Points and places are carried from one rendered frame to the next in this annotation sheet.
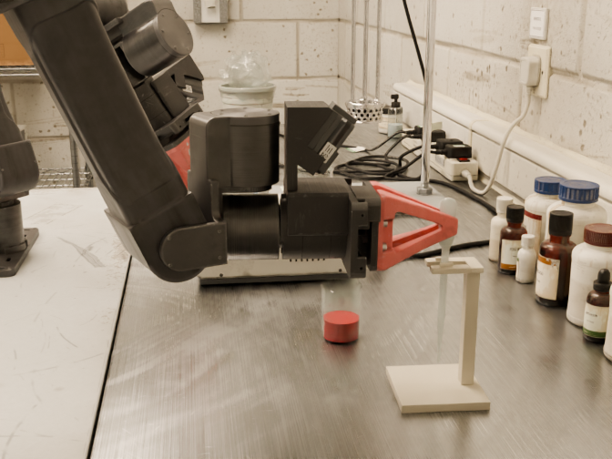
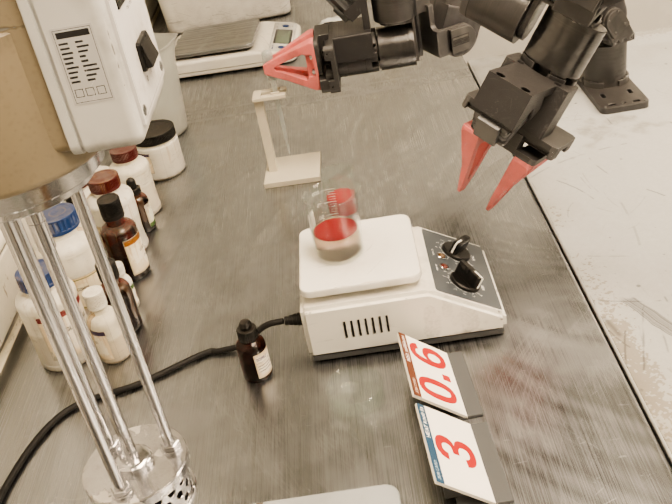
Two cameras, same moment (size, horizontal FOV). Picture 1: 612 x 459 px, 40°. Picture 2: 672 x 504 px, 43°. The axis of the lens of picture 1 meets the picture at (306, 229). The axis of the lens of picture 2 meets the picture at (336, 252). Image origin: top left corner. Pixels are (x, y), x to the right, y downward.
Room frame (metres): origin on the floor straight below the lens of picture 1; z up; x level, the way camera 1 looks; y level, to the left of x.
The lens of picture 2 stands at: (1.78, 0.12, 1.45)
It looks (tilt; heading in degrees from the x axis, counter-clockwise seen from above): 32 degrees down; 191
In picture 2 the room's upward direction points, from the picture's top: 11 degrees counter-clockwise
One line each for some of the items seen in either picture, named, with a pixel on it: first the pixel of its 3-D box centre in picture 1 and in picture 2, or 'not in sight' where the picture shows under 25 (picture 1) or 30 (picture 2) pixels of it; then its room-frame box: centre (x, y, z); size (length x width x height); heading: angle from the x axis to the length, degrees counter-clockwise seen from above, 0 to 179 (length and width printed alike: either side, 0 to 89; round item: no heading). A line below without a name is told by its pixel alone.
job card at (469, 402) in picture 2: not in sight; (438, 372); (1.19, 0.08, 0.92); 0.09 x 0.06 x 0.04; 10
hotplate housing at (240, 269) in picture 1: (280, 239); (387, 284); (1.06, 0.03, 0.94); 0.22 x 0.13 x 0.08; 97
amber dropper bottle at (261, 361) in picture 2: not in sight; (251, 347); (1.15, -0.10, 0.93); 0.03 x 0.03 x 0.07
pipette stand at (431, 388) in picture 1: (438, 327); (285, 131); (0.71, -0.12, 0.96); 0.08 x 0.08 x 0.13; 5
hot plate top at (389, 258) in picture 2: not in sight; (357, 253); (1.07, 0.01, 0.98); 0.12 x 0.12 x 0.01; 7
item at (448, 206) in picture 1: (447, 223); not in sight; (0.71, -0.12, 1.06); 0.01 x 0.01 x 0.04; 5
